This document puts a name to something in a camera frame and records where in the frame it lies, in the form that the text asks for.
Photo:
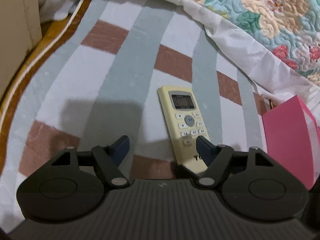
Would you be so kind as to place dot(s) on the floral quilt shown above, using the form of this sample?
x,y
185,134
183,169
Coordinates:
x,y
262,12

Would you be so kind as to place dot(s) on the pink cardboard box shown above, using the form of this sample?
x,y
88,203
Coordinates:
x,y
287,135

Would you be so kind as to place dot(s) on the striped floor mat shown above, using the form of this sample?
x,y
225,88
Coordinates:
x,y
125,55

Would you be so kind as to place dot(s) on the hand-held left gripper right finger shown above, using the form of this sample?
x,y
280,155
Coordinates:
x,y
203,150

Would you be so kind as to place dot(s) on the pale yellow remote control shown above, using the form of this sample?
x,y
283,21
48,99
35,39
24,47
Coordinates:
x,y
175,120

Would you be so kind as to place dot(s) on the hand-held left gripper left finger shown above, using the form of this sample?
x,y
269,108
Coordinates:
x,y
121,148

